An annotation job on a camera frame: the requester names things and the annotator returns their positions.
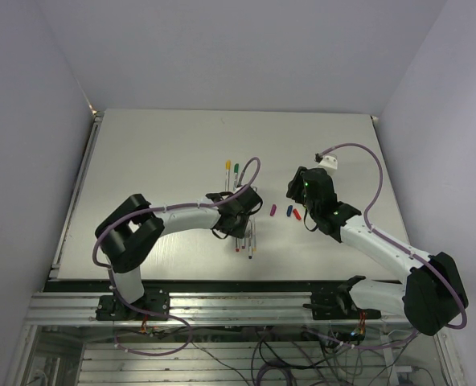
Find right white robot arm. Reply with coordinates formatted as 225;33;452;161
286;166;468;336

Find loose cables under table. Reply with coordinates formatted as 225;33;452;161
113;317;424;386

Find red pen cap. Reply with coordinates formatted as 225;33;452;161
293;208;302;220

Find blue marker pen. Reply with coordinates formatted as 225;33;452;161
247;223;253;260

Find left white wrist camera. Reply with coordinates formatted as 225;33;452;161
232;185;258;194

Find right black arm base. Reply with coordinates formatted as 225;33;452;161
302;275;382;320

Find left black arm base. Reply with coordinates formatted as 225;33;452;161
95;289;170;322

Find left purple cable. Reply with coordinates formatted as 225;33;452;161
92;156;262;268

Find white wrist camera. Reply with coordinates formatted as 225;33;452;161
314;154;339;175
232;185;258;194

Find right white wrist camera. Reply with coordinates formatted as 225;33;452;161
314;154;339;175

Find yellow marker pen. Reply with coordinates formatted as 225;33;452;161
225;159;232;191

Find aluminium frame rail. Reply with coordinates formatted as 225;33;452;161
24;290;452;325

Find green marker pen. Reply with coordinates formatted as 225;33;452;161
232;163;240;190

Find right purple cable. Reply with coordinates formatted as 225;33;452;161
320;142;469;331

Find orange marker pen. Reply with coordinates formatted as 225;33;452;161
251;219;256;254

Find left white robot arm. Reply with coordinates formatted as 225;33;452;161
92;186;263;319

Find purple cable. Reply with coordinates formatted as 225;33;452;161
92;156;262;268
320;142;469;331

